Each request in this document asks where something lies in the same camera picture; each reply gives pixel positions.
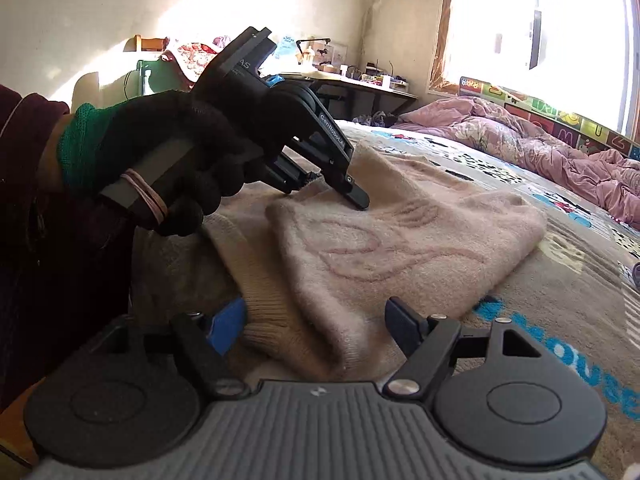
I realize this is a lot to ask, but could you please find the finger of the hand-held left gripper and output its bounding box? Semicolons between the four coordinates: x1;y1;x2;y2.
322;159;372;212
262;152;323;196

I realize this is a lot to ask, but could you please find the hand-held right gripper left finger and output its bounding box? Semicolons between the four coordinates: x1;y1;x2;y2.
107;297;251;397

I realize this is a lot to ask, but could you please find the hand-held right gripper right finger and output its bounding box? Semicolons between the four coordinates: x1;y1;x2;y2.
384;296;546;397

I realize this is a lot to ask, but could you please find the beige knit sweater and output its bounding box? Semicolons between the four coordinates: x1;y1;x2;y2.
131;147;549;387

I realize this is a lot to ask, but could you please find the person's left forearm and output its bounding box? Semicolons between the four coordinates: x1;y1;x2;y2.
0;83;137;413

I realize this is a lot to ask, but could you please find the person's left hand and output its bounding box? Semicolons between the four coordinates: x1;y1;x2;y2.
56;90;268;239

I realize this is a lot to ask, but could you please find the floral cloth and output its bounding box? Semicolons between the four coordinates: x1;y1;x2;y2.
159;36;236;85

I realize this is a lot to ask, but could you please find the light blue paper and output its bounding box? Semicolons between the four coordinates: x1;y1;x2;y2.
272;35;302;65

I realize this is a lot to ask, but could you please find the dark crumpled cloth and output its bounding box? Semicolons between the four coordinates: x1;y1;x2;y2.
352;111;401;130

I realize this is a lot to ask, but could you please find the black desk lamp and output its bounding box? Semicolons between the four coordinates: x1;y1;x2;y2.
295;36;333;63

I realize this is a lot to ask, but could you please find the green chair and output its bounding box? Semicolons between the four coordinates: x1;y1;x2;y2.
135;59;197;97

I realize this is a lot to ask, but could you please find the wooden chair back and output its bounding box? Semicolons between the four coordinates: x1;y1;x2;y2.
134;34;168;54

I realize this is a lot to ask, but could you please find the white desk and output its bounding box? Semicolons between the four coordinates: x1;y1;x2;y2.
270;70;419;117

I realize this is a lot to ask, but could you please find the cartoon printed bed sheet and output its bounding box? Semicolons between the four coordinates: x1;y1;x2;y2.
336;118;640;480

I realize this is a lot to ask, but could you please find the pink quilt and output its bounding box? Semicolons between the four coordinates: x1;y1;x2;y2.
394;96;640;232

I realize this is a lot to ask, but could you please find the colourful alphabet foam mat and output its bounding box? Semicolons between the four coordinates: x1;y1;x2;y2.
457;76;640;162

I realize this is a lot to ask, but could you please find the window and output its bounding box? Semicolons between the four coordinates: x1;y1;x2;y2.
442;0;640;147

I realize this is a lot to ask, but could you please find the black window handle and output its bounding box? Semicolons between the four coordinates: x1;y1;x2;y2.
528;9;543;71

